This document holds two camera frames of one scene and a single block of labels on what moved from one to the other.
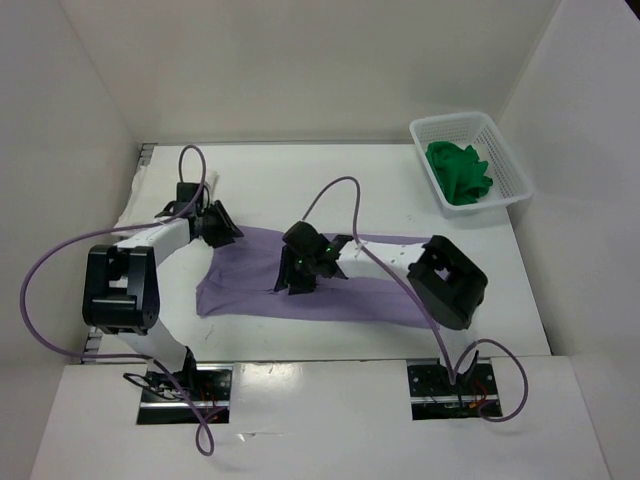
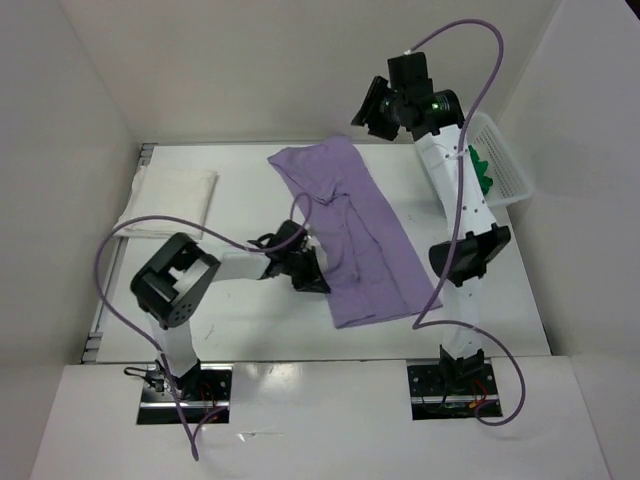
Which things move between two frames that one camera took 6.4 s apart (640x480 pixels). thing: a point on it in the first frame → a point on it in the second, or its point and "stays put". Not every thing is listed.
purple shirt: (238, 278) → (373, 275)
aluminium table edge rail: (95, 336) stays put
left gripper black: (227, 228) → (312, 280)
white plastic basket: (509, 180) stays put
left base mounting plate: (164, 402) stays put
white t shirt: (154, 186) stays put
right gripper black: (289, 275) → (367, 112)
